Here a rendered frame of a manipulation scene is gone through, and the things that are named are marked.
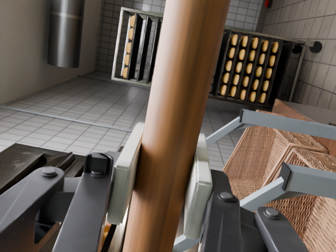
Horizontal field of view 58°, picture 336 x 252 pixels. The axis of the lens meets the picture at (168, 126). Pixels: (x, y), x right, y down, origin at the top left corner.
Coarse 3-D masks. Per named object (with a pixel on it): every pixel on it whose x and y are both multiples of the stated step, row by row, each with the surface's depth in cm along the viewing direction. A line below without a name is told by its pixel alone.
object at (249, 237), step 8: (216, 176) 16; (224, 176) 16; (216, 184) 15; (224, 184) 15; (208, 200) 13; (240, 208) 13; (240, 216) 12; (248, 216) 13; (240, 224) 12; (248, 224) 12; (248, 232) 12; (256, 232) 12; (248, 240) 12; (256, 240) 12; (248, 248) 12; (256, 248) 12; (264, 248) 12
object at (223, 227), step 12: (216, 192) 13; (228, 192) 13; (216, 204) 12; (228, 204) 12; (216, 216) 11; (228, 216) 11; (204, 228) 12; (216, 228) 11; (228, 228) 11; (240, 228) 11; (204, 240) 10; (216, 240) 10; (228, 240) 10; (240, 240) 10
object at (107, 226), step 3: (123, 147) 173; (105, 222) 126; (105, 225) 126; (108, 225) 131; (105, 228) 126; (108, 228) 131; (105, 231) 126; (105, 234) 126; (102, 237) 121; (105, 237) 126; (102, 240) 121; (102, 243) 121
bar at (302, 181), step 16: (240, 112) 104; (256, 112) 104; (224, 128) 105; (240, 128) 106; (288, 128) 103; (304, 128) 103; (320, 128) 103; (208, 144) 107; (288, 176) 56; (304, 176) 56; (320, 176) 56; (256, 192) 60; (272, 192) 59; (288, 192) 59; (304, 192) 57; (320, 192) 57; (256, 208) 60; (176, 240) 64; (192, 240) 63
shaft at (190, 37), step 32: (192, 0) 13; (224, 0) 14; (160, 32) 15; (192, 32) 14; (160, 64) 15; (192, 64) 14; (160, 96) 15; (192, 96) 14; (160, 128) 15; (192, 128) 15; (160, 160) 15; (192, 160) 16; (160, 192) 16; (128, 224) 18; (160, 224) 16
